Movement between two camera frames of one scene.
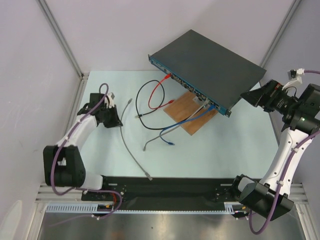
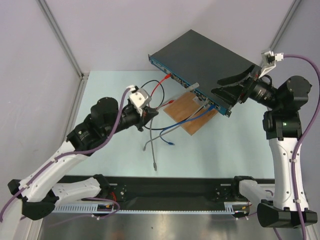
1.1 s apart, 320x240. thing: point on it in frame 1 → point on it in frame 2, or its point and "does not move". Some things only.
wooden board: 184,107 does not move
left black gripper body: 110,119 → 141,121
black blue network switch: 216,75 does not move
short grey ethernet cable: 206,104 does not move
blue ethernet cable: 211,108 does not move
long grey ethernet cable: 149,177 → 153,156
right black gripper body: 264,93 → 244,88
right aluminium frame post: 279,33 does not move
